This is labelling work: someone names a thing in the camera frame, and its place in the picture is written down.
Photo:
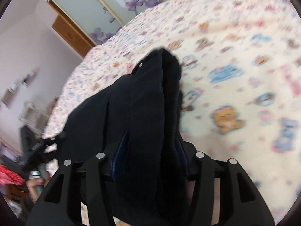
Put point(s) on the person's left hand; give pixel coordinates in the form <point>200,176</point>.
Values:
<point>33,183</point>

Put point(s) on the cartoon print fleece blanket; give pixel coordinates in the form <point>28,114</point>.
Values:
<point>240,64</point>

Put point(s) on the frosted glass floral wardrobe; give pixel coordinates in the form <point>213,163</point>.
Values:
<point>100,20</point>

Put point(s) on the wooden door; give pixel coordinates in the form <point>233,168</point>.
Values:
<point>71,36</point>

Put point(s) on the white storage rack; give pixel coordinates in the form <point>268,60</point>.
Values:
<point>34,118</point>

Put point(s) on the white wall shelf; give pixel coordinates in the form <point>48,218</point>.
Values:
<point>9,95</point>
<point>29,77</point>

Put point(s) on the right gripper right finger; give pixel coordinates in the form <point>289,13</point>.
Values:
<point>240,201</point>

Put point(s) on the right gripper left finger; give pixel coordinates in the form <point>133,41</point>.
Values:
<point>90,180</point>

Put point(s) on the black pants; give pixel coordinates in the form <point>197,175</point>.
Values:
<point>138,117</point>

